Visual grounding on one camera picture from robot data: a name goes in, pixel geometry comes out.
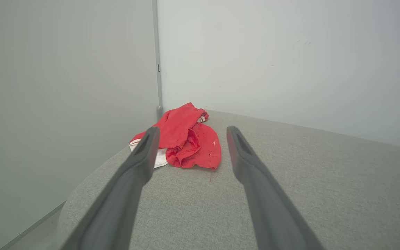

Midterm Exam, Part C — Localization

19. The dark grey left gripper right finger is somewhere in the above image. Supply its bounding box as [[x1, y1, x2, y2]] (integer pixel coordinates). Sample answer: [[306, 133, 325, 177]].
[[226, 126, 325, 250]]

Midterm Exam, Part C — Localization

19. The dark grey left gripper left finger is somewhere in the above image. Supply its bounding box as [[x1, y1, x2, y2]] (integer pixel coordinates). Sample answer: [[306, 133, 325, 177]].
[[61, 126, 160, 250]]

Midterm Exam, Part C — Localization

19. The red and white garment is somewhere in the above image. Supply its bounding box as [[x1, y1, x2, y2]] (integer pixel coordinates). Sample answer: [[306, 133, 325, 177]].
[[129, 102, 222, 170]]

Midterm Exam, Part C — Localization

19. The grey wall corner strip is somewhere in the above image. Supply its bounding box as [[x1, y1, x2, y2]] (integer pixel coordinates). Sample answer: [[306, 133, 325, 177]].
[[152, 0, 164, 120]]

